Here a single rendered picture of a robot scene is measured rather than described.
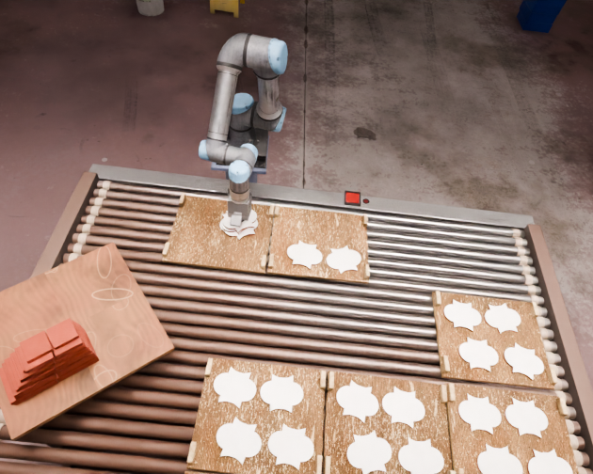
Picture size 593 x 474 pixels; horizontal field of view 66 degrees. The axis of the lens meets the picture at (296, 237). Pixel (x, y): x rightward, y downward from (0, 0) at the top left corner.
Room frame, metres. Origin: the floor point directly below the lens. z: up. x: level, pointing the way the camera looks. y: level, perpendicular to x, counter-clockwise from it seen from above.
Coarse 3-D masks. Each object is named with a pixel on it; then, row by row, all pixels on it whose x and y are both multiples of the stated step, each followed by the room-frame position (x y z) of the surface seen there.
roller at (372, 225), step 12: (96, 192) 1.24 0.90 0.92; (108, 192) 1.25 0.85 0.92; (120, 192) 1.26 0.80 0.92; (156, 204) 1.24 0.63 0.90; (168, 204) 1.25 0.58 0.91; (372, 228) 1.29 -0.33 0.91; (384, 228) 1.29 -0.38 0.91; (396, 228) 1.30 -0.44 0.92; (408, 228) 1.31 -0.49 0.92; (420, 228) 1.32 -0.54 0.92; (468, 240) 1.30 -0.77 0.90; (480, 240) 1.31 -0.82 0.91; (492, 240) 1.31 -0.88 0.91; (504, 240) 1.32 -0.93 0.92; (516, 240) 1.33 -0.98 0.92
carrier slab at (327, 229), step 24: (288, 216) 1.25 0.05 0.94; (312, 216) 1.27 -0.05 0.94; (336, 216) 1.29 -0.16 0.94; (360, 216) 1.32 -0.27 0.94; (288, 240) 1.13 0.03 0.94; (312, 240) 1.15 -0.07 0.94; (336, 240) 1.17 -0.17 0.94; (360, 240) 1.18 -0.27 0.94; (288, 264) 1.01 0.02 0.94; (360, 264) 1.06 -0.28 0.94
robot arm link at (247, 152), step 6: (246, 144) 1.31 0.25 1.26; (228, 150) 1.26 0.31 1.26; (234, 150) 1.27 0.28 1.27; (240, 150) 1.27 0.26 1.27; (246, 150) 1.27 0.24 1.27; (252, 150) 1.28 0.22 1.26; (228, 156) 1.24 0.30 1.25; (234, 156) 1.25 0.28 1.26; (240, 156) 1.24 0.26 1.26; (246, 156) 1.24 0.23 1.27; (252, 156) 1.26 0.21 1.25; (228, 162) 1.24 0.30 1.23; (246, 162) 1.22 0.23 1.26; (252, 162) 1.24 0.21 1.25; (252, 168) 1.22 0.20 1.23
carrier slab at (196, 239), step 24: (192, 216) 1.17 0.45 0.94; (216, 216) 1.19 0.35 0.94; (264, 216) 1.23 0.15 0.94; (168, 240) 1.04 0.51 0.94; (192, 240) 1.05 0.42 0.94; (216, 240) 1.07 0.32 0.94; (240, 240) 1.09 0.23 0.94; (264, 240) 1.11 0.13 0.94; (192, 264) 0.94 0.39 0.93; (216, 264) 0.95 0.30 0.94; (240, 264) 0.97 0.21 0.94
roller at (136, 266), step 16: (64, 256) 0.90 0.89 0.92; (80, 256) 0.91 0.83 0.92; (144, 272) 0.89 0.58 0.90; (160, 272) 0.90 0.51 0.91; (176, 272) 0.91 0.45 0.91; (192, 272) 0.91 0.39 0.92; (208, 272) 0.92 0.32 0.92; (224, 272) 0.94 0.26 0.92; (288, 288) 0.92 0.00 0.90; (304, 288) 0.92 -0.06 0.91; (320, 288) 0.93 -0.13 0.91; (336, 288) 0.94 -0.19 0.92; (352, 288) 0.95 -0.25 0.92; (368, 288) 0.96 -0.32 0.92; (432, 304) 0.94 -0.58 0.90
